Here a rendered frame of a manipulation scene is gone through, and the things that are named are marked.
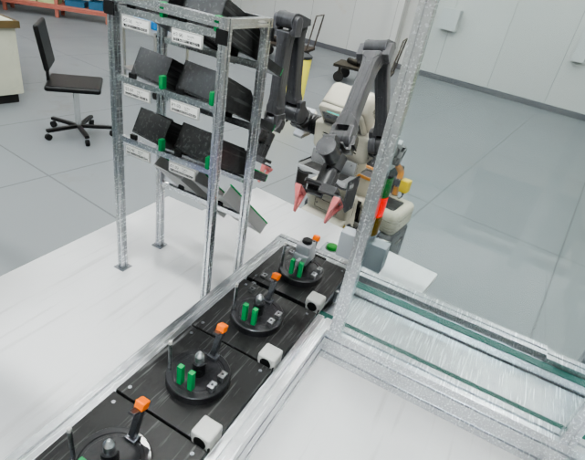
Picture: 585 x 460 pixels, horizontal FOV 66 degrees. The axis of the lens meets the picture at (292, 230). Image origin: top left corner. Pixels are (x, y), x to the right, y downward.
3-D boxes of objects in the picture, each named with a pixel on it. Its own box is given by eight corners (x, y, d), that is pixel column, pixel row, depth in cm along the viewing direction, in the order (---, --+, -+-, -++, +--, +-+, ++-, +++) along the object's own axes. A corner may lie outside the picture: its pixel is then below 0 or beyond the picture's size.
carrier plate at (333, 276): (284, 247, 154) (285, 242, 153) (349, 275, 146) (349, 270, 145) (245, 281, 135) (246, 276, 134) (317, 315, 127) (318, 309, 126)
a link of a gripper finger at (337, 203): (329, 222, 122) (343, 192, 124) (306, 213, 125) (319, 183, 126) (333, 229, 129) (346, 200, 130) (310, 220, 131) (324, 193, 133)
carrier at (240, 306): (243, 284, 133) (247, 248, 127) (315, 318, 125) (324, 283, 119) (190, 329, 114) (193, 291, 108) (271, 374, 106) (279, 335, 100)
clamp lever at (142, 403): (131, 430, 84) (142, 394, 82) (140, 435, 83) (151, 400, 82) (118, 439, 80) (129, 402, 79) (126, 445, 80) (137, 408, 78)
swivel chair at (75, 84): (94, 120, 484) (87, 18, 433) (126, 141, 450) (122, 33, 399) (29, 128, 440) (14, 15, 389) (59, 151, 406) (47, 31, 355)
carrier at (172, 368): (189, 330, 114) (192, 292, 108) (270, 375, 106) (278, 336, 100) (115, 395, 95) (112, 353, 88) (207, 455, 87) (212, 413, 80)
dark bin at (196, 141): (235, 167, 146) (244, 146, 145) (265, 182, 140) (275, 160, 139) (173, 147, 122) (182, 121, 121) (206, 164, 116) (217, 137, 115)
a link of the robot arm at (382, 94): (401, 30, 151) (371, 30, 155) (390, 42, 142) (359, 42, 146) (398, 150, 178) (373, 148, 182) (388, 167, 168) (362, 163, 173)
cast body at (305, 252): (301, 251, 140) (306, 232, 136) (314, 256, 138) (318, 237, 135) (289, 264, 133) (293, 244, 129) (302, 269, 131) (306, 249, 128)
